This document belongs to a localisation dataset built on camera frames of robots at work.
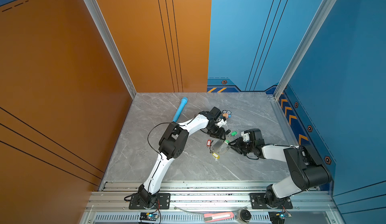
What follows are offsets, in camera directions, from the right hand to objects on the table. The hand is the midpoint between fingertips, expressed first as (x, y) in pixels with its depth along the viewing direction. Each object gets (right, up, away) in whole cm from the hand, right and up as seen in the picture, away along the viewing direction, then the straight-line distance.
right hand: (228, 145), depth 91 cm
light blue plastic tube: (-31, +25, +20) cm, 45 cm away
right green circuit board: (+19, -29, -21) cm, 40 cm away
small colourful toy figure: (+2, +19, +16) cm, 25 cm away
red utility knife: (-13, -28, -22) cm, 38 cm away
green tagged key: (+5, +6, +6) cm, 10 cm away
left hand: (-2, +4, +3) cm, 6 cm away
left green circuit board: (-42, -29, -21) cm, 55 cm away
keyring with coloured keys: (-10, -2, 0) cm, 10 cm away
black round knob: (0, -22, -30) cm, 37 cm away
